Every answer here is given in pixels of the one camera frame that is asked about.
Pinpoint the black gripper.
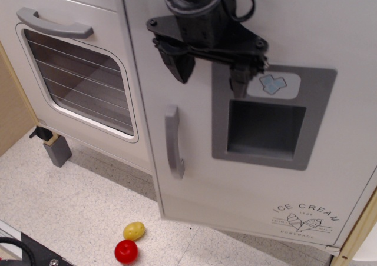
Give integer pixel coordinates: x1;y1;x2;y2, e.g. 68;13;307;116
147;0;268;99

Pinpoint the white toy fridge door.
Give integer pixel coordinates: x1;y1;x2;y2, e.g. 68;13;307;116
124;0;376;252

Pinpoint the white toy kitchen cabinet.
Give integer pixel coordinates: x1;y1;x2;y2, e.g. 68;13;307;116
1;0;376;255

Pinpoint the white toy oven door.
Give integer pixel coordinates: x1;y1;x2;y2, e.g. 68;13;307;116
1;0;153;173

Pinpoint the grey kitchen leg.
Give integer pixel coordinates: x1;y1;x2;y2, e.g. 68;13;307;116
44;136;72;168

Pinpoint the black clamp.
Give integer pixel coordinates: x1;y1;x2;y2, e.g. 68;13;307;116
29;126;53;142

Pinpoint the yellow toy potato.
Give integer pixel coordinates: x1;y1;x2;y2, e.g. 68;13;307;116
123;221;145;241

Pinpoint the red toy tomato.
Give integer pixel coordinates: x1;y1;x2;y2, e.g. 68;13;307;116
114;240;138;264

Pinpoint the grey fridge door handle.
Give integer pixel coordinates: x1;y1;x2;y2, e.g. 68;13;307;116
164;105;185;179

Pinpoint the grey oven door handle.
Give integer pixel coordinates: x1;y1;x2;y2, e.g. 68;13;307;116
16;7;94;39

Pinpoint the wooden side post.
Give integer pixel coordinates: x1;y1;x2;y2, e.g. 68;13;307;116
330;189;376;266

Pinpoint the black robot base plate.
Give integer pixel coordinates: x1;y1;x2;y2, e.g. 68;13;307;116
21;233;73;266

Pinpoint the black cable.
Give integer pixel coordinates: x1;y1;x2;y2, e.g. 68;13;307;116
0;235;39;266

